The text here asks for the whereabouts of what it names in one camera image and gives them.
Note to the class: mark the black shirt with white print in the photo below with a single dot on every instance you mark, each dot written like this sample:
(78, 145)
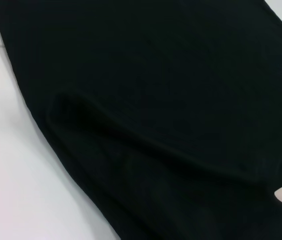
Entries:
(155, 100)

